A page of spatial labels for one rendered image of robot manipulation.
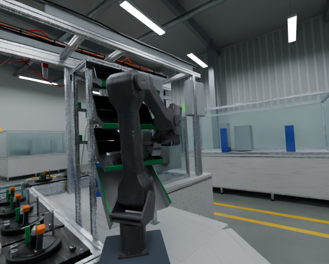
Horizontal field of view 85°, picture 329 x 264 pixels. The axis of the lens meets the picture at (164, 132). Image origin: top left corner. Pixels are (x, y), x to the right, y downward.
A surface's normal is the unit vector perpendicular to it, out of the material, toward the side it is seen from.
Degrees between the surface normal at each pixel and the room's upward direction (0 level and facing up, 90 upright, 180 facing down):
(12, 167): 90
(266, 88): 90
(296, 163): 90
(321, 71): 90
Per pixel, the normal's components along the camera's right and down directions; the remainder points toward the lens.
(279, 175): -0.58, 0.00
